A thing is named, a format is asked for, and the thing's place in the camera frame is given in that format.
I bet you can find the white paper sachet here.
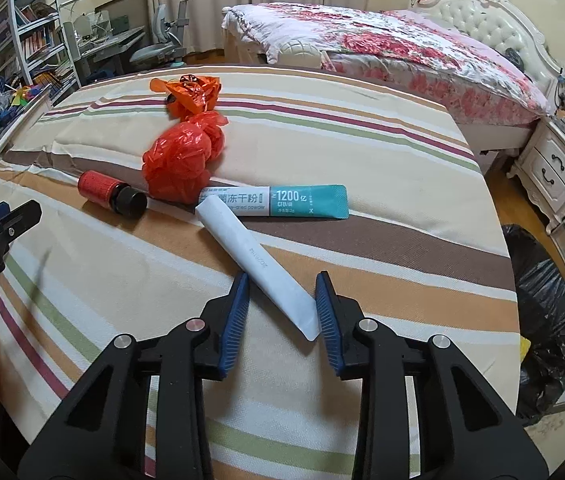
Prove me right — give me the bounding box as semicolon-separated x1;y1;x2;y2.
196;197;322;342

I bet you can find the white nightstand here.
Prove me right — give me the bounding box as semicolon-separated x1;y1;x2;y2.
507;117;565;231

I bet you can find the white bookshelf with books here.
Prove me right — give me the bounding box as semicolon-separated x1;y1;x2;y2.
0;0;83;106

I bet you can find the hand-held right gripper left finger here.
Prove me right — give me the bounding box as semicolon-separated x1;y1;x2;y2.
17;272;250;480

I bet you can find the striped tablecloth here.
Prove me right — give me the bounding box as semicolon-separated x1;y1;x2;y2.
0;64;520;480

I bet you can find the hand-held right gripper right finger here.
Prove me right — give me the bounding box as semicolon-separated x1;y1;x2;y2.
315;271;550;480

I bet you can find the large red plastic bag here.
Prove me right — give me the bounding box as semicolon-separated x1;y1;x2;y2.
142;122;213;203

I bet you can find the teal powder sachet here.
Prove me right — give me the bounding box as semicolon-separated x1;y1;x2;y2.
196;184;350;221

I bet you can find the grey desk chair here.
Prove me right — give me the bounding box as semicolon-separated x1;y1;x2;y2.
130;2;193;68

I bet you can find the pink floral blanket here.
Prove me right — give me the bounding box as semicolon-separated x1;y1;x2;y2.
222;2;550;126

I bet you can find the small red plastic bag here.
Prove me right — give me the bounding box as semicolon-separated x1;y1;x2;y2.
190;111;229;158

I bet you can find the orange printed plastic bag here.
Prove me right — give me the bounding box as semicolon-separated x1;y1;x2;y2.
149;74;223;122

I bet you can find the white bed with tufted headboard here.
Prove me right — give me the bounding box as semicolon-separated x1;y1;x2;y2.
222;0;565;161

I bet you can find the grey desk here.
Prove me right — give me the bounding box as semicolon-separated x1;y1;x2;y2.
65;25;148;86

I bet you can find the small bottle with black cap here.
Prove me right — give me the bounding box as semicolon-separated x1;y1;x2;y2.
77;170;148;219

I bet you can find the black bin liner bag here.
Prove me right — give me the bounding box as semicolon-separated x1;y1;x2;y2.
499;224;565;426

